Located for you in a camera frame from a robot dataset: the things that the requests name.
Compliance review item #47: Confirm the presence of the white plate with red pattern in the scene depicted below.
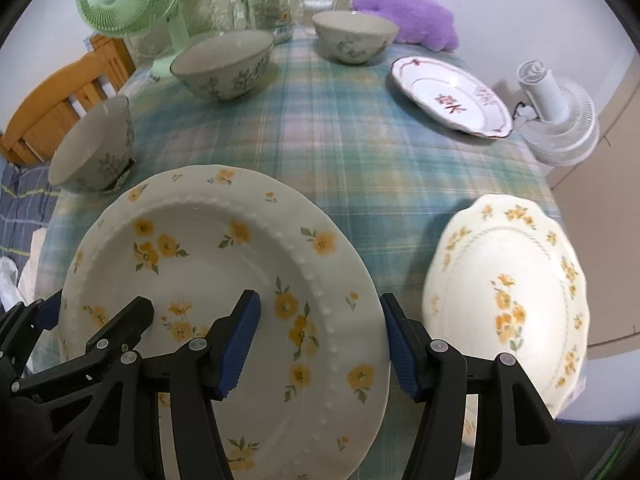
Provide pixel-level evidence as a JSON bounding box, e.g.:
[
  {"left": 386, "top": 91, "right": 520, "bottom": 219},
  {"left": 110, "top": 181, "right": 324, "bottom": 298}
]
[{"left": 391, "top": 56, "right": 513, "bottom": 139}]

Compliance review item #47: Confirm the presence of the white cloth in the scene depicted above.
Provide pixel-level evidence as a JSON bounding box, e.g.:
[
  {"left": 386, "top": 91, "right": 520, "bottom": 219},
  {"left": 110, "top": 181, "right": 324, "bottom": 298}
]
[{"left": 0, "top": 230, "right": 47, "bottom": 316}]

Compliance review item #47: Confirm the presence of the purple plush toy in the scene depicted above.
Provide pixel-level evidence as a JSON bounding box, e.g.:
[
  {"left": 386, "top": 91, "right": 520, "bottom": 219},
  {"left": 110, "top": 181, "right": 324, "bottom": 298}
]
[{"left": 351, "top": 0, "right": 460, "bottom": 52}]

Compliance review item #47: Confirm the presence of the cream floral bowl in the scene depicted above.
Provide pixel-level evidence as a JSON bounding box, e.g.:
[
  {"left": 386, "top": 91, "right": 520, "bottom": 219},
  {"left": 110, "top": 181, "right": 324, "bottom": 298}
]
[
  {"left": 170, "top": 30, "right": 275, "bottom": 102},
  {"left": 312, "top": 11, "right": 399, "bottom": 65},
  {"left": 48, "top": 95, "right": 136, "bottom": 195}
]

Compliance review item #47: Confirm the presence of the beaded-rim yellow flower plate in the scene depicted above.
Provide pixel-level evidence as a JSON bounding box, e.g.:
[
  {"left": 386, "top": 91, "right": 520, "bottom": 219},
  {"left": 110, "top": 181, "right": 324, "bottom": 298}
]
[{"left": 57, "top": 165, "right": 392, "bottom": 480}]

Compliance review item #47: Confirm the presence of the glass mug with handle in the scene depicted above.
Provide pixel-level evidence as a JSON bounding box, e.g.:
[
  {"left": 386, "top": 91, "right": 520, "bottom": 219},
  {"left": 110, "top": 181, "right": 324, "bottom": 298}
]
[{"left": 229, "top": 0, "right": 258, "bottom": 32}]

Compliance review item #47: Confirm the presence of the white desk fan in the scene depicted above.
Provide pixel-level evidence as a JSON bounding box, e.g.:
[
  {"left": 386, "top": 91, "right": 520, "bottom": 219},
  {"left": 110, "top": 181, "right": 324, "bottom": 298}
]
[{"left": 515, "top": 60, "right": 600, "bottom": 165}]

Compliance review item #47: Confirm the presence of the glass jar with black lid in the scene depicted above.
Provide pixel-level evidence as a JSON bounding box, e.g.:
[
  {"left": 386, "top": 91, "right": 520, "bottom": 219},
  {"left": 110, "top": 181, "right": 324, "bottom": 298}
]
[{"left": 252, "top": 0, "right": 293, "bottom": 43}]

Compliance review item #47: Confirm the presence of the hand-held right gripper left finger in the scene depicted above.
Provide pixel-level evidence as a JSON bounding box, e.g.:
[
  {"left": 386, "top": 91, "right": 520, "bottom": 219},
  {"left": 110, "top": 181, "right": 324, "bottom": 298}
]
[{"left": 75, "top": 289, "right": 263, "bottom": 480}]

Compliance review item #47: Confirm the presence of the cotton swab container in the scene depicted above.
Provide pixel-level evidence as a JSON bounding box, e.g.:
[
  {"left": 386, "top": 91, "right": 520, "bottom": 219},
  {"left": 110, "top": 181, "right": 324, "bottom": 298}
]
[{"left": 302, "top": 0, "right": 335, "bottom": 23}]

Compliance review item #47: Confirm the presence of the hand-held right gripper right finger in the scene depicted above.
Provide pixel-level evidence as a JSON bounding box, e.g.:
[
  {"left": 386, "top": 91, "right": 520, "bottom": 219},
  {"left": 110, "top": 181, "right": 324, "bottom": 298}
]
[{"left": 380, "top": 292, "right": 576, "bottom": 480}]

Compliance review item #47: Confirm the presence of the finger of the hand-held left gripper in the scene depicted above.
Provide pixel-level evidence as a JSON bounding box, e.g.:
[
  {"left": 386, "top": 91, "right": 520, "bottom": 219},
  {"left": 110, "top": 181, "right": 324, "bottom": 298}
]
[
  {"left": 0, "top": 292, "right": 64, "bottom": 387},
  {"left": 10, "top": 296, "right": 155, "bottom": 402}
]

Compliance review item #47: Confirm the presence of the blue plaid blanket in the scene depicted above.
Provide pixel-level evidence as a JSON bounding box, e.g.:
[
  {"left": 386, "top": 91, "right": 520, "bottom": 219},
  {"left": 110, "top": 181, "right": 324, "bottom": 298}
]
[{"left": 0, "top": 160, "right": 62, "bottom": 261}]

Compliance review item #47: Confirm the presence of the scalloped yellow flower plate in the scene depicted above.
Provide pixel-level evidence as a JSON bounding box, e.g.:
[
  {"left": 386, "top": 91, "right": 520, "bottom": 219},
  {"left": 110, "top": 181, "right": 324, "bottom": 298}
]
[{"left": 422, "top": 194, "right": 587, "bottom": 448}]

